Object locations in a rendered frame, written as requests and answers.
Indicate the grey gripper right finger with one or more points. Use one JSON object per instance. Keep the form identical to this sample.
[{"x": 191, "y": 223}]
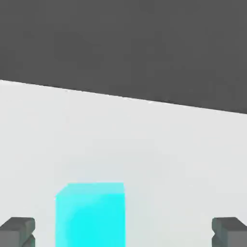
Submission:
[{"x": 230, "y": 232}]

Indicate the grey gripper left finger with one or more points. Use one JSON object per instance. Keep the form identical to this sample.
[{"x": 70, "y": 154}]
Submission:
[{"x": 16, "y": 231}]

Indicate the small cyan cube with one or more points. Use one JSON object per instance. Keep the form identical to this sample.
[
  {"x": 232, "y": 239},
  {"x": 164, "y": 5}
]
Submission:
[{"x": 90, "y": 218}]

